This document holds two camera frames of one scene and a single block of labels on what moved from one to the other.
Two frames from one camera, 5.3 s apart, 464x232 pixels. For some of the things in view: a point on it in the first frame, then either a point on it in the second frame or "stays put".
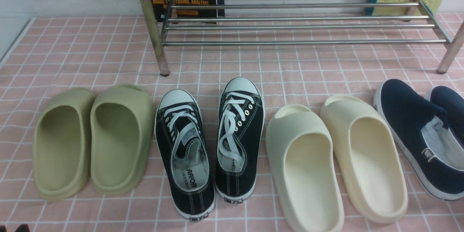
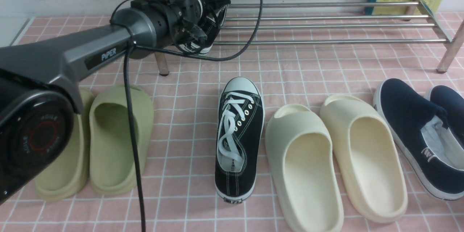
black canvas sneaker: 240,129 stays put
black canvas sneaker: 181,137 -> 214,6
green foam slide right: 122,138 stays put
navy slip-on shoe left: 418,129 stays put
